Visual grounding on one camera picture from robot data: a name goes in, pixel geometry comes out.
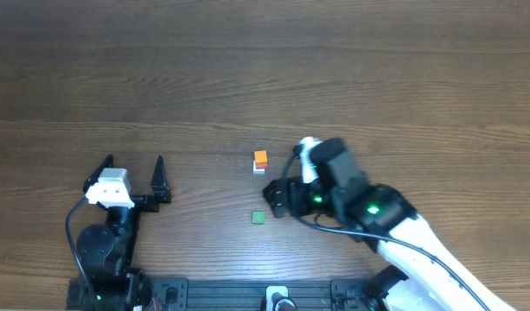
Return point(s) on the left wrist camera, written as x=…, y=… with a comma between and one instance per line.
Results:
x=111, y=188

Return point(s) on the orange cube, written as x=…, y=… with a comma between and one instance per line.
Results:
x=260, y=157

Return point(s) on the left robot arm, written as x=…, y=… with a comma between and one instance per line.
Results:
x=96, y=248

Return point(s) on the green cube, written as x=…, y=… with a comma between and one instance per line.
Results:
x=258, y=217

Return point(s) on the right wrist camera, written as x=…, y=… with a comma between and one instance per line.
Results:
x=308, y=166

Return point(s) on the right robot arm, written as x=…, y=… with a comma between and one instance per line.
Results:
x=424, y=255

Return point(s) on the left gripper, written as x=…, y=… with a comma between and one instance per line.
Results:
x=145, y=204

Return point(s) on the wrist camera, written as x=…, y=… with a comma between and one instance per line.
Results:
x=308, y=166
x=111, y=188

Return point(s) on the white cube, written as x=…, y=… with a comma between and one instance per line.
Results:
x=257, y=171

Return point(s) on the mounting rail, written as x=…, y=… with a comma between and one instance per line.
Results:
x=230, y=296

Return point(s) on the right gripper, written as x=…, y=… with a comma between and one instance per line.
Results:
x=292, y=196

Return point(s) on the red cube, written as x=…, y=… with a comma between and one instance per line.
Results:
x=262, y=167

